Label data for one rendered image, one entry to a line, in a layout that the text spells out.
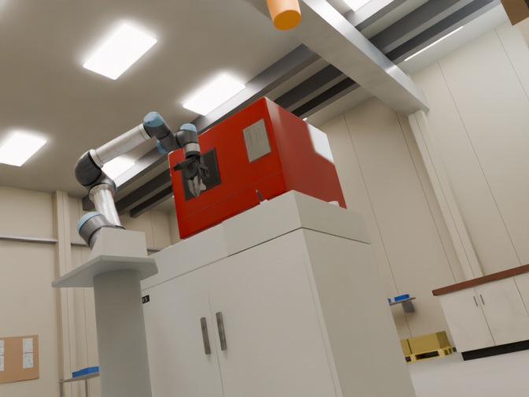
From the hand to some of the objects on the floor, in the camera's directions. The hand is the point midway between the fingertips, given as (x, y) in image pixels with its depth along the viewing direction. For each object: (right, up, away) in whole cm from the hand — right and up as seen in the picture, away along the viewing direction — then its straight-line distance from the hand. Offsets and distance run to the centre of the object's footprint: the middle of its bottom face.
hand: (195, 194), depth 200 cm
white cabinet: (+40, -110, -20) cm, 119 cm away
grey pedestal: (-14, -102, -72) cm, 126 cm away
